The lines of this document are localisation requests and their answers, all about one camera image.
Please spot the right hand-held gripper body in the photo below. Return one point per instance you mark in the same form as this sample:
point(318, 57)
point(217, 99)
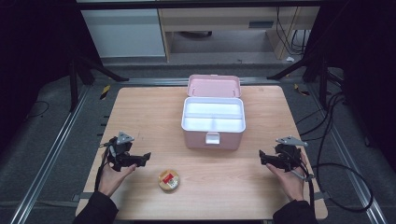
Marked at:
point(288, 157)

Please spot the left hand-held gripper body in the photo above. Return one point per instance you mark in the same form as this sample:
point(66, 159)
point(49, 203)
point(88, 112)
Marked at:
point(123, 154)

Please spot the round yellow tin red label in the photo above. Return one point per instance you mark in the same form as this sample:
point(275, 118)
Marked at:
point(169, 180)

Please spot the white tray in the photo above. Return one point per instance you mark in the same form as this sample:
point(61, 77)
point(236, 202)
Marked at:
point(213, 109)

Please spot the pink storage box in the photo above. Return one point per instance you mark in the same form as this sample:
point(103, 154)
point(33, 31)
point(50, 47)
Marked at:
point(214, 85)

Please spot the person's right hand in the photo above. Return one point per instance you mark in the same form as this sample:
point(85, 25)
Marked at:
point(291, 185)

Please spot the person's left hand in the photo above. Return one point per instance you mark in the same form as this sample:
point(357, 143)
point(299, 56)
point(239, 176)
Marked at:
point(110, 180)

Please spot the yellow black tape strip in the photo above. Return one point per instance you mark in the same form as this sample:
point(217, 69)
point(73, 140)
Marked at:
point(301, 90)
point(105, 92)

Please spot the black metal stand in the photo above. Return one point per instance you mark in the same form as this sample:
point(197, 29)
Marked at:
point(323, 81)
point(73, 84)

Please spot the white paper scrap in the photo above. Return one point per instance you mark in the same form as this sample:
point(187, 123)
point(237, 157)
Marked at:
point(290, 59)

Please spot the white cabinet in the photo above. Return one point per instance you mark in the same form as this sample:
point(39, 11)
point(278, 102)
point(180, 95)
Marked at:
point(123, 32)

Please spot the wooden desk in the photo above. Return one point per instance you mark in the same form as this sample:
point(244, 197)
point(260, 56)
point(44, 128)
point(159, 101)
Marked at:
point(218, 17)

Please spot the aluminium floor rail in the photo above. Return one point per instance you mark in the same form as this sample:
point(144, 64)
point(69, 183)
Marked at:
point(355, 174)
point(49, 155)

